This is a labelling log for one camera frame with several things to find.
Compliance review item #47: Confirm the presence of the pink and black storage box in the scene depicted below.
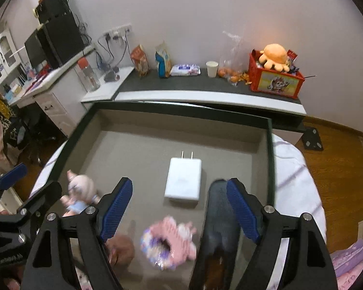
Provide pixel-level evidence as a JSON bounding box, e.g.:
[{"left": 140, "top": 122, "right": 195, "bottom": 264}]
[{"left": 47, "top": 102, "right": 275, "bottom": 289}]

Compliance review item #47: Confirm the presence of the red toy crate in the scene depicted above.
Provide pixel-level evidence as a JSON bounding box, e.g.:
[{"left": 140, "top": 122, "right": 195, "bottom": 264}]
[{"left": 248, "top": 49, "right": 305, "bottom": 99}]

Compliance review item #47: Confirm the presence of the orange octopus plush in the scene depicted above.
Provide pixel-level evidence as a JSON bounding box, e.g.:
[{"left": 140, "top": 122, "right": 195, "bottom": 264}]
[{"left": 258, "top": 43, "right": 290, "bottom": 73}]

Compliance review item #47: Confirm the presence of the plastic bag of oranges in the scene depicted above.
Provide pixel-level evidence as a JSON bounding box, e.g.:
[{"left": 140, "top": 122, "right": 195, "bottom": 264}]
[{"left": 217, "top": 30, "right": 251, "bottom": 86}]

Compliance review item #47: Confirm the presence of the blue white snack bag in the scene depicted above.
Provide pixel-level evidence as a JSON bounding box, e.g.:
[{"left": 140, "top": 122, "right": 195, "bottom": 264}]
[{"left": 155, "top": 41, "right": 172, "bottom": 78}]

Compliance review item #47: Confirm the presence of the black computer monitor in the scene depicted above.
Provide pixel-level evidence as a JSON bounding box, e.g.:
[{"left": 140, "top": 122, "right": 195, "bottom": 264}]
[{"left": 25, "top": 29, "right": 48, "bottom": 69}]

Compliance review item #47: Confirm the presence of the small black camera gadget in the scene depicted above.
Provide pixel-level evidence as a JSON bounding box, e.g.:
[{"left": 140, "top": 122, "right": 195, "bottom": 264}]
[{"left": 103, "top": 66, "right": 120, "bottom": 82}]

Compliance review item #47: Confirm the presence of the white wall power strip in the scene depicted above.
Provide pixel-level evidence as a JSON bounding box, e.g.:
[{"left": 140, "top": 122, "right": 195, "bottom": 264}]
[{"left": 104, "top": 23, "right": 132, "bottom": 38}]

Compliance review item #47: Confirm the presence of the orange snack bag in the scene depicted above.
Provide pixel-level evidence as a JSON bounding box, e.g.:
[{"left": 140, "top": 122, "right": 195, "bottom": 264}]
[{"left": 130, "top": 44, "right": 150, "bottom": 77}]

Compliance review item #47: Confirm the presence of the wet wipes pack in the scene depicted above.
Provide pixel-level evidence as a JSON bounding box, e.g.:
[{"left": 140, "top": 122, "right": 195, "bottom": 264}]
[{"left": 170, "top": 64, "right": 201, "bottom": 77}]

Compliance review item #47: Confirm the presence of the pink doll figurine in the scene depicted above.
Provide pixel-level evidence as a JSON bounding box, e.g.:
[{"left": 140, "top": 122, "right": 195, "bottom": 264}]
[{"left": 60, "top": 170, "right": 101, "bottom": 217}]

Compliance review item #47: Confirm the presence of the clear bottle red cap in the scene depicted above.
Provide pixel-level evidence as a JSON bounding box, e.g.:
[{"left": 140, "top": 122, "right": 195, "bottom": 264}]
[{"left": 77, "top": 57, "right": 100, "bottom": 92}]

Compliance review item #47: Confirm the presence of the white glass door cabinet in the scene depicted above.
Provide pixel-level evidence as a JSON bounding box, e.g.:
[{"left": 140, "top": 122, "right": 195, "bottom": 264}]
[{"left": 0, "top": 29, "right": 21, "bottom": 85}]

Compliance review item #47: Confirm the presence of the pink printed bedsheet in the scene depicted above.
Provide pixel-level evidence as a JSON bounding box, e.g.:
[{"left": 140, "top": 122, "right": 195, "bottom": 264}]
[{"left": 331, "top": 239, "right": 363, "bottom": 290}]

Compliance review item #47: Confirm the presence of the rose gold cylinder jar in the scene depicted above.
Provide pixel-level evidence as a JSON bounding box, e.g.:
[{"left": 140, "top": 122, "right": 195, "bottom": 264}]
[{"left": 105, "top": 233, "right": 135, "bottom": 267}]

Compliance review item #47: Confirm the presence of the white striped quilt cover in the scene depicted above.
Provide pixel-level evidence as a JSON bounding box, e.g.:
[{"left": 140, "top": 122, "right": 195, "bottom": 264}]
[{"left": 29, "top": 134, "right": 326, "bottom": 289}]

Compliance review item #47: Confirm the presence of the white desk with drawers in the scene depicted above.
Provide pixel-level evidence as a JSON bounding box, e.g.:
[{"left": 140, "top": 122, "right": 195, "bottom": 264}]
[{"left": 9, "top": 44, "right": 95, "bottom": 137}]

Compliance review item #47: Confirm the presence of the small black box on top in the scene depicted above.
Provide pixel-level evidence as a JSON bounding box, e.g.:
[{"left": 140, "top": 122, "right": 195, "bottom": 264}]
[{"left": 35, "top": 0, "right": 71, "bottom": 24}]

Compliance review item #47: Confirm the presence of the white paper cup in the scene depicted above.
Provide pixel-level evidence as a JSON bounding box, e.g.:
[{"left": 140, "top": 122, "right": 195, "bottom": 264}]
[{"left": 206, "top": 61, "right": 219, "bottom": 78}]

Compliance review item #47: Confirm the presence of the white square charger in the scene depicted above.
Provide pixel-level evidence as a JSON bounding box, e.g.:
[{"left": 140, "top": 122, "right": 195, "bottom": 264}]
[{"left": 165, "top": 152, "right": 202, "bottom": 202}]

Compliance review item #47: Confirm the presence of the pink purple block figure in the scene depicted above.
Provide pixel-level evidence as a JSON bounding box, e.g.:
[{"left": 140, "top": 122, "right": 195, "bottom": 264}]
[{"left": 140, "top": 216, "right": 197, "bottom": 270}]

